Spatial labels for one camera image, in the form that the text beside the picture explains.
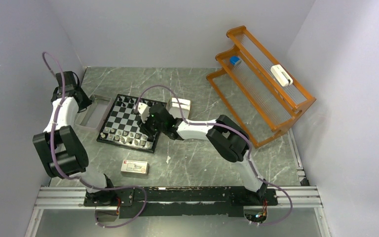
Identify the small printed card box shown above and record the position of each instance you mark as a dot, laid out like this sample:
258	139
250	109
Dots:
135	167

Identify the black white chess board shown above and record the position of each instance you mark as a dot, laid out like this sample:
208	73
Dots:
120	127

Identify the blue small block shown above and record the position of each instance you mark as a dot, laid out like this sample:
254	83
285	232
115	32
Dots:
234	60

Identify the orange wooden rack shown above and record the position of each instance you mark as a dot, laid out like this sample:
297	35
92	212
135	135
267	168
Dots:
280	107

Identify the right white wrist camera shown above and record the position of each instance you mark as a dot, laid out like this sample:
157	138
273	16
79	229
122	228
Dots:
143	110

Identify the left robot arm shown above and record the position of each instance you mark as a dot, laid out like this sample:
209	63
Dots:
60	150

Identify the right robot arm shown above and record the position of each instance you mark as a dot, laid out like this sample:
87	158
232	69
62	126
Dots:
229	140

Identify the white plastic device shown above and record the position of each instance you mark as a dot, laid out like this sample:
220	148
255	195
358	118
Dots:
281	76

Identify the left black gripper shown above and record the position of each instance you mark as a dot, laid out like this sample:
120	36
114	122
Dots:
87	101

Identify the silver metal tin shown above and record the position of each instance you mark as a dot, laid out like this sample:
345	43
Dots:
93	118

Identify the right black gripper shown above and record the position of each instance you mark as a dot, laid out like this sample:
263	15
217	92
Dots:
144	129

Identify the white chess piece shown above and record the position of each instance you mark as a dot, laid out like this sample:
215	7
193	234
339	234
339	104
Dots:
149	145

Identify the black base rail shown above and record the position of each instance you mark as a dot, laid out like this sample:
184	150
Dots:
177	201

